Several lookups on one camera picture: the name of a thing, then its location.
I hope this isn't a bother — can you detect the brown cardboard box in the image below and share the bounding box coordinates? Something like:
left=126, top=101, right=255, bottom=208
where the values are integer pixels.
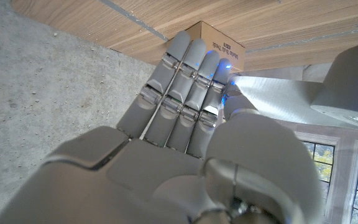
left=166, top=21, right=247, bottom=73

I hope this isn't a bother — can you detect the printed window backdrop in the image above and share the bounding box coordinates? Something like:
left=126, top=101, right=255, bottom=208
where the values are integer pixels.
left=237, top=63, right=358, bottom=224

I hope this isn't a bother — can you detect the grey duct tape roll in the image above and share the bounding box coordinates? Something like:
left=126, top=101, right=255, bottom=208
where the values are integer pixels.
left=228, top=40, right=358, bottom=133

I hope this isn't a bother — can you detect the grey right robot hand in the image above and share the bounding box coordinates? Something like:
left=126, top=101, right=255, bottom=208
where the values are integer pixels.
left=0, top=30, right=326, bottom=224

